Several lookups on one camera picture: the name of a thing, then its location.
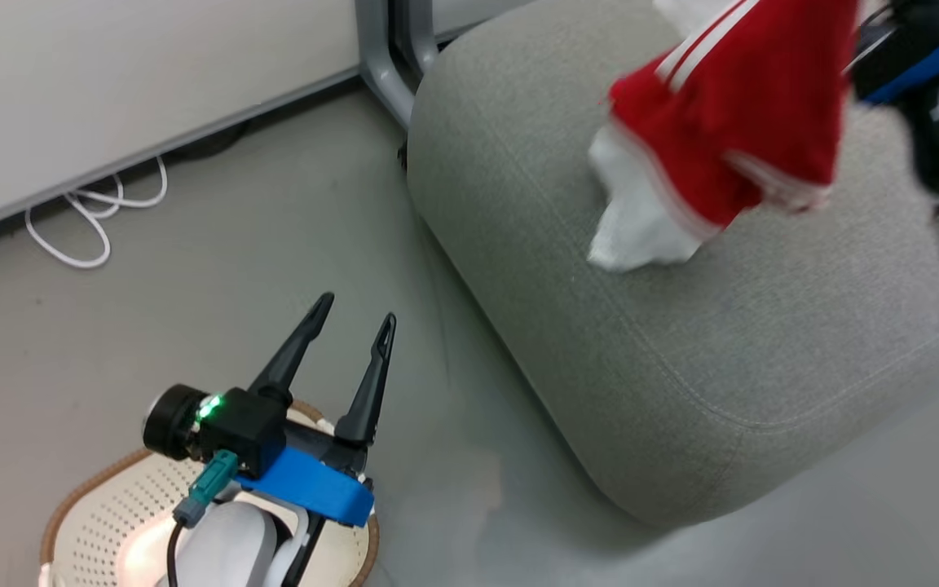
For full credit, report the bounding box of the teal left cable connector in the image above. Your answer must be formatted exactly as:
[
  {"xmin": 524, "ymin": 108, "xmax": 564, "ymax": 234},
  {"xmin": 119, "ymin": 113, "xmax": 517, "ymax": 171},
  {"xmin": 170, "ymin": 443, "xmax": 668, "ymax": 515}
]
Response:
[{"xmin": 173, "ymin": 449, "xmax": 240, "ymax": 527}]

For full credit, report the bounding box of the grey partition foot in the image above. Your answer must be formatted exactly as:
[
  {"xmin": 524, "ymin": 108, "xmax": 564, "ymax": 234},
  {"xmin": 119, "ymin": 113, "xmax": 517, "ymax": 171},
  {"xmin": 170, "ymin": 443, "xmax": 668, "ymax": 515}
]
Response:
[
  {"xmin": 353, "ymin": 0, "xmax": 419, "ymax": 131},
  {"xmin": 394, "ymin": 0, "xmax": 439, "ymax": 76}
]

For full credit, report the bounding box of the white perforated laundry basket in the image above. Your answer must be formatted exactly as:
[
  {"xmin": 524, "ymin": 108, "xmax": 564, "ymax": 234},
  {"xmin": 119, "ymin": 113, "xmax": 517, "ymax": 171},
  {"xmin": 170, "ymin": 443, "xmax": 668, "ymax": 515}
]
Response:
[{"xmin": 38, "ymin": 397, "xmax": 381, "ymax": 587}]

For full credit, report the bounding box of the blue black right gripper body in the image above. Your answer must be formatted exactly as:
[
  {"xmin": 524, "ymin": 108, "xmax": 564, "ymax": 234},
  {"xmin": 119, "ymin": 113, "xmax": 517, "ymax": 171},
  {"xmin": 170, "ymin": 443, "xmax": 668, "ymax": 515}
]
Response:
[{"xmin": 851, "ymin": 0, "xmax": 939, "ymax": 107}]

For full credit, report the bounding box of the grey fabric sofa seat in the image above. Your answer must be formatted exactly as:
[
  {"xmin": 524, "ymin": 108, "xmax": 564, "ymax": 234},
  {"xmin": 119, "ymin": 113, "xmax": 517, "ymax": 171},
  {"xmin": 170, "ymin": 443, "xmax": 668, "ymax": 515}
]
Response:
[{"xmin": 403, "ymin": 0, "xmax": 939, "ymax": 527}]

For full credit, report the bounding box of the red and white garment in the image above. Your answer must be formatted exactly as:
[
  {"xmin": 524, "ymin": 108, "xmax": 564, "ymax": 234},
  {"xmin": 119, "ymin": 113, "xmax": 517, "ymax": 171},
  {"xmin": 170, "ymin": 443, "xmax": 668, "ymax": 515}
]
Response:
[{"xmin": 585, "ymin": 0, "xmax": 863, "ymax": 275}]

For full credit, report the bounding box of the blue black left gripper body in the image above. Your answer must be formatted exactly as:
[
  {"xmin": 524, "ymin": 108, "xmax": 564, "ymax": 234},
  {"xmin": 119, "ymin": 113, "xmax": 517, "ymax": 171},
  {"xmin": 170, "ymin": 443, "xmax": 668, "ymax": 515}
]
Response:
[{"xmin": 141, "ymin": 382, "xmax": 376, "ymax": 527}]

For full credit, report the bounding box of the coiled white floor cable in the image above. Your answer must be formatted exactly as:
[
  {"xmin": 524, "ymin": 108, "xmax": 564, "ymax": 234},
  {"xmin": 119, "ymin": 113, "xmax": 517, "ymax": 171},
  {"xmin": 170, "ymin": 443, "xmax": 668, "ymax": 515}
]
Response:
[{"xmin": 24, "ymin": 154, "xmax": 170, "ymax": 271}]

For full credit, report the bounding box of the white partition panel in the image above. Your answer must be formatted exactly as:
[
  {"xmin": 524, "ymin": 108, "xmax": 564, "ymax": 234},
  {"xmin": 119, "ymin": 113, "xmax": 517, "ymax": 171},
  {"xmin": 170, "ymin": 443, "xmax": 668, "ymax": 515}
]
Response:
[
  {"xmin": 430, "ymin": 0, "xmax": 540, "ymax": 38},
  {"xmin": 0, "ymin": 0, "xmax": 366, "ymax": 243}
]

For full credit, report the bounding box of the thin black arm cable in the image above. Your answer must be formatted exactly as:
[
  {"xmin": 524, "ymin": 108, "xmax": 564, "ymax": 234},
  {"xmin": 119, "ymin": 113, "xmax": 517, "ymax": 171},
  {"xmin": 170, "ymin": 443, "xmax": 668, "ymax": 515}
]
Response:
[
  {"xmin": 165, "ymin": 522, "xmax": 187, "ymax": 587},
  {"xmin": 280, "ymin": 512, "xmax": 328, "ymax": 587}
]

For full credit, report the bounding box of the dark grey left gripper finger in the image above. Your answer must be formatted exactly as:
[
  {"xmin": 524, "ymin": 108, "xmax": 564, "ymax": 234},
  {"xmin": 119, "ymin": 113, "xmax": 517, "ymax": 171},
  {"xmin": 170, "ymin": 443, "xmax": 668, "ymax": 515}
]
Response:
[
  {"xmin": 247, "ymin": 291, "xmax": 336, "ymax": 406},
  {"xmin": 333, "ymin": 312, "xmax": 398, "ymax": 447}
]

